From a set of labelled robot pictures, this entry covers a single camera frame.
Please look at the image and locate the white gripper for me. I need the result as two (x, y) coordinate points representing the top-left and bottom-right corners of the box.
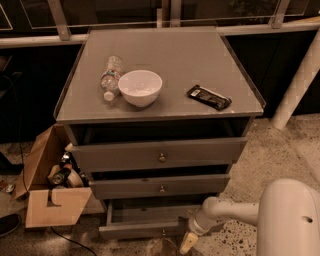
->
(179, 208), (215, 254)

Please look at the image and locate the grey bottom drawer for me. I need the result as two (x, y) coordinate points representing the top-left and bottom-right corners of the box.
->
(99, 200), (199, 240)

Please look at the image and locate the grey drawer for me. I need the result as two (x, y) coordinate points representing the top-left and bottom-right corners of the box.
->
(68, 137), (247, 173)
(90, 174), (230, 200)
(99, 200), (199, 240)

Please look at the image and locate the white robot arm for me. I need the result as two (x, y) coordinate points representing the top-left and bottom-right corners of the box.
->
(180, 179), (320, 256)

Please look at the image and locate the grey middle drawer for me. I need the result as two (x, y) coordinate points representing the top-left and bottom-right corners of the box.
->
(90, 174), (230, 200)

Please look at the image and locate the grey top drawer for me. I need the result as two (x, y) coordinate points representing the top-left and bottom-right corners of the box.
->
(68, 137), (247, 173)

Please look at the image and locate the grey drawer cabinet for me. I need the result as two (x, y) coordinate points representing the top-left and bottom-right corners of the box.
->
(53, 27), (267, 221)

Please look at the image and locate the open cardboard box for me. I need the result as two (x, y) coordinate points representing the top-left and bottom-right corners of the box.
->
(12, 124), (104, 228)

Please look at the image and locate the dark can in box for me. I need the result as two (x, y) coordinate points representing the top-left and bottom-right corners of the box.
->
(52, 168), (71, 185)

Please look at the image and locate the black snack bar wrapper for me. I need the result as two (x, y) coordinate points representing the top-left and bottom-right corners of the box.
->
(187, 85), (232, 111)

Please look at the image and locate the white bowl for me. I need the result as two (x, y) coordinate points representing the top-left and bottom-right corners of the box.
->
(118, 70), (163, 107)

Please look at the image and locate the black shoe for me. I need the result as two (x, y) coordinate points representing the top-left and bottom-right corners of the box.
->
(0, 214), (21, 237)

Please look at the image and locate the clear plastic water bottle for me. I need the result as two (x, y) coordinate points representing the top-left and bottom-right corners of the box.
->
(100, 55), (123, 102)

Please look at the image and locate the white diagonal pole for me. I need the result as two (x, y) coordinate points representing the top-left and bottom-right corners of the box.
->
(271, 29), (320, 130)

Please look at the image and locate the metal railing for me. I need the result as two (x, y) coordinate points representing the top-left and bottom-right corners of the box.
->
(0, 0), (320, 48)

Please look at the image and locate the black floor cable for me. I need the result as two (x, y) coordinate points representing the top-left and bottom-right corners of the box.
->
(49, 226), (98, 256)

